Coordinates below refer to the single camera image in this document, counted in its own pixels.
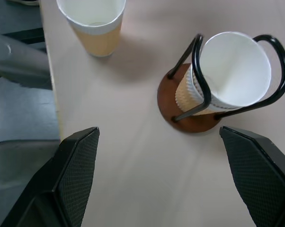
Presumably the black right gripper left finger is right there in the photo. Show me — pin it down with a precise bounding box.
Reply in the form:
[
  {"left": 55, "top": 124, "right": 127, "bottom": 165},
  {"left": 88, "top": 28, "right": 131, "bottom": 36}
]
[{"left": 0, "top": 126, "right": 100, "bottom": 227}]

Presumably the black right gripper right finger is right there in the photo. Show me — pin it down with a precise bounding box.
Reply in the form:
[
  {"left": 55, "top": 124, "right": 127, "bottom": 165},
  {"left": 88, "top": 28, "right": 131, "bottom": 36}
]
[{"left": 219, "top": 125, "right": 285, "bottom": 227}]

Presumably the silver robot body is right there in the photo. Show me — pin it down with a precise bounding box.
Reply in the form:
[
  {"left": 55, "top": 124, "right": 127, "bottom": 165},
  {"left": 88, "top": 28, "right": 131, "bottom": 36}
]
[{"left": 0, "top": 33, "right": 52, "bottom": 90}]

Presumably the wooden cup holder stand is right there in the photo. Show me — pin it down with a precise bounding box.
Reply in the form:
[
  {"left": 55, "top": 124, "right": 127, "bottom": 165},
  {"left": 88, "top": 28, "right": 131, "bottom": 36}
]
[{"left": 157, "top": 34, "right": 285, "bottom": 133}]

